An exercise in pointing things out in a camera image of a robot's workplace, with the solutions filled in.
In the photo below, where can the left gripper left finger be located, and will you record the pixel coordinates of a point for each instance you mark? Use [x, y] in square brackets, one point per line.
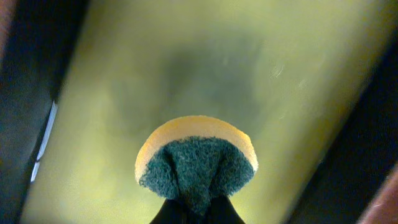
[171, 212]

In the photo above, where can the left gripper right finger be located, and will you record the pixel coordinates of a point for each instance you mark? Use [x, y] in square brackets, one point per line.
[221, 211]

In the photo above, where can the black tray with green liquid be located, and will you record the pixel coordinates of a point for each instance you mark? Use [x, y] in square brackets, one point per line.
[83, 84]

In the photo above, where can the green and yellow sponge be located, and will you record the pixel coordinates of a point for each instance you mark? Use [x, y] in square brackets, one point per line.
[194, 159]

